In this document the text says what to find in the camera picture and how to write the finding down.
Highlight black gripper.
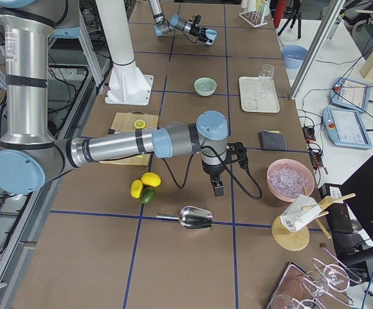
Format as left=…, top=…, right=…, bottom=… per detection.
left=188, top=24, right=210, bottom=44
left=201, top=161, right=225, bottom=197

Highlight light blue plastic cup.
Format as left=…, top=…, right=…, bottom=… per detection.
left=205, top=29, right=217, bottom=46

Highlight green ceramic bowl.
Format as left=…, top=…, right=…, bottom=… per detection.
left=194, top=77, right=217, bottom=97

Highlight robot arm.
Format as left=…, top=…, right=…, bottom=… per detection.
left=148, top=0, right=217, bottom=46
left=0, top=1, right=232, bottom=194

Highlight metal ice scoop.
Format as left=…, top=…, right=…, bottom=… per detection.
left=156, top=205, right=213, bottom=230

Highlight ice cubes in pink bowl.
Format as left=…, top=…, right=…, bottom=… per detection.
left=268, top=165, right=311, bottom=199

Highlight pink bowl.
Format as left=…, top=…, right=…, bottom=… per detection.
left=266, top=159, right=315, bottom=201

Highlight whole yellow lemon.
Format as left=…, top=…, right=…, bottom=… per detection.
left=140, top=172, right=161, bottom=187

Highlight grey folded cloth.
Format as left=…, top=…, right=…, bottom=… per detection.
left=258, top=130, right=287, bottom=151

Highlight green lime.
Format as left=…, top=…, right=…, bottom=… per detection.
left=140, top=187, right=156, bottom=205

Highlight pale green cup in rack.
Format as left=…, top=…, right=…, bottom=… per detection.
left=255, top=0, right=269, bottom=15

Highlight clear wine glass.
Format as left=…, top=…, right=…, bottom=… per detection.
left=254, top=64, right=275, bottom=98

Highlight cream bear serving tray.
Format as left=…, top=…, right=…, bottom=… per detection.
left=239, top=77, right=280, bottom=113

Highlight white paper carton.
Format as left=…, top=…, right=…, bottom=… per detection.
left=280, top=194, right=322, bottom=232

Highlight red fire extinguisher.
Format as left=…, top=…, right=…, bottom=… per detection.
left=273, top=0, right=286, bottom=29

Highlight wooden stand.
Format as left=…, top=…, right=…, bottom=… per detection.
left=271, top=193, right=356, bottom=251

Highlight blue bucket at edge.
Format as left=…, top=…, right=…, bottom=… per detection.
left=282, top=45, right=308, bottom=69

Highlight halved lemon slice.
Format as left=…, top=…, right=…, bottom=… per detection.
left=134, top=119, right=146, bottom=129

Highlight wooden cutting board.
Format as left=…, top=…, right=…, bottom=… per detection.
left=101, top=112, right=159, bottom=167

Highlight blue teach pendant near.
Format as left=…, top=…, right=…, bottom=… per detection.
left=322, top=108, right=372, bottom=149

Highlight blue teach pendant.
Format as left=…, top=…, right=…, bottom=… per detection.
left=322, top=108, right=372, bottom=149
left=329, top=77, right=370, bottom=113

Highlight wine glass on rack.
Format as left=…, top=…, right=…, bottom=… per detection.
left=300, top=257, right=361, bottom=299

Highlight black monitor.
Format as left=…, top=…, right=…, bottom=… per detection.
left=328, top=155, right=373, bottom=266

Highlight blue teach pendant far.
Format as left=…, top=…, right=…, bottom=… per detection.
left=329, top=77, right=370, bottom=113

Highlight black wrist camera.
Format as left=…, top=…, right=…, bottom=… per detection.
left=191, top=15, right=201, bottom=26

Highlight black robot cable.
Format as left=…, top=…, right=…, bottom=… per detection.
left=163, top=146, right=264, bottom=200

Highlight white wire cup rack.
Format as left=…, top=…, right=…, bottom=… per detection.
left=239, top=0, right=268, bottom=28

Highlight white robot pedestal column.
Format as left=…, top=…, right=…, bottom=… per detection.
left=96, top=0, right=154, bottom=106

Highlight aluminium frame post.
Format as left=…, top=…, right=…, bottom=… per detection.
left=289, top=0, right=345, bottom=100

